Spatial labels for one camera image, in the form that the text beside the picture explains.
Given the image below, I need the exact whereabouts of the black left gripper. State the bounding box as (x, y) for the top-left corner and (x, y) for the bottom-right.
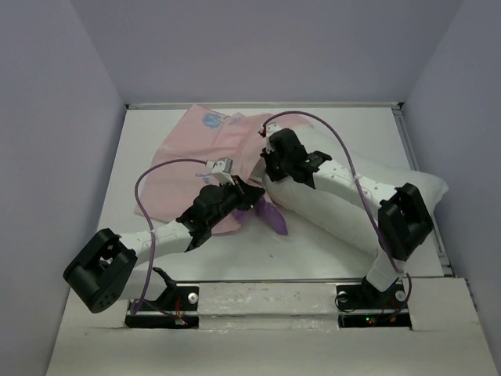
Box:
(206, 176), (264, 229)

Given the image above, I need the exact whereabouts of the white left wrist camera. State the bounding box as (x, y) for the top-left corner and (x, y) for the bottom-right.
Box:
(211, 157), (234, 184)

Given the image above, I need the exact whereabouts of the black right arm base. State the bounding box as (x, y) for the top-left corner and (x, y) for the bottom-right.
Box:
(333, 279), (412, 329)

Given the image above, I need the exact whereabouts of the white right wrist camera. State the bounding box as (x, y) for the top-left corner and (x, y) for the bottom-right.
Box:
(258, 122), (282, 138)

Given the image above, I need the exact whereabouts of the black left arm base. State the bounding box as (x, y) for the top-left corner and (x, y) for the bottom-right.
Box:
(124, 267), (200, 329)

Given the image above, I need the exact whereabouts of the aluminium table rail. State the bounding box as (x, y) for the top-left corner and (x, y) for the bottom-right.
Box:
(125, 101), (404, 110)
(391, 102), (456, 277)

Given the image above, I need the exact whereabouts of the aluminium back table rail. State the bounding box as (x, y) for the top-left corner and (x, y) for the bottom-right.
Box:
(125, 101), (404, 110)

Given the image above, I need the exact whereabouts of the white pillow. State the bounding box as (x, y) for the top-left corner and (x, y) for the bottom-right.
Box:
(254, 124), (449, 262)

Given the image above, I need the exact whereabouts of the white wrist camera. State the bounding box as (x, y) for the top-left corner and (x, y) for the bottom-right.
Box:
(258, 122), (282, 138)
(211, 157), (234, 184)

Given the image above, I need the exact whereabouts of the pink printed pillowcase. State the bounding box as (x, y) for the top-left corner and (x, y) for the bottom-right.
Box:
(133, 103), (314, 238)

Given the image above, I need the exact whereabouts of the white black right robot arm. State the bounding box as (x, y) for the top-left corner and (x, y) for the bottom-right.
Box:
(261, 124), (433, 307)

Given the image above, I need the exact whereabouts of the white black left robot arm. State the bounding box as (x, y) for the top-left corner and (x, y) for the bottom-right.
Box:
(63, 175), (265, 313)

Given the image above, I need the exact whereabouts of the aluminium right table rail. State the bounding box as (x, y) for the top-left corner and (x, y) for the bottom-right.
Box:
(391, 102), (456, 277)

